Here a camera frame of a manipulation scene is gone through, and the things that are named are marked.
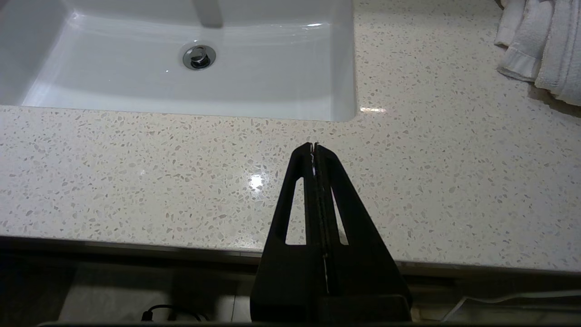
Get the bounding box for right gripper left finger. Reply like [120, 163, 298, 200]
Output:
[250, 142, 405, 321]

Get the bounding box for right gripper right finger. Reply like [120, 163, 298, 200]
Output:
[315, 143, 413, 321]

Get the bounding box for chrome drain stopper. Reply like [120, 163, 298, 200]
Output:
[182, 43, 217, 70]

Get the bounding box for white ceramic sink basin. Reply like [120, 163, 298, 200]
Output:
[0, 0, 358, 123]

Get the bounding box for white crumpled towel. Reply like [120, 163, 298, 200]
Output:
[495, 0, 581, 108]

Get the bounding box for black cable with plug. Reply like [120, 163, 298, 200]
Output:
[141, 303, 212, 322]

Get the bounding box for white floor cable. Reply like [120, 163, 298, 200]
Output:
[440, 291, 581, 322]

